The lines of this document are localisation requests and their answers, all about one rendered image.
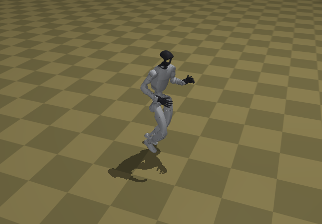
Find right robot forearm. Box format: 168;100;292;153
140;86;158;101

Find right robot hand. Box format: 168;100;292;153
156;95;172;108

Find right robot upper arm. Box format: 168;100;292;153
141;69;159;89

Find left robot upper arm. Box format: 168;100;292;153
170;64;177;84

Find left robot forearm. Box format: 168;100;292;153
175;78;185;86

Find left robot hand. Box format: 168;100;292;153
182;75;195;84

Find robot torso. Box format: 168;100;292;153
150;65;172;105

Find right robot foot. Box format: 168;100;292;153
144;139;157;153

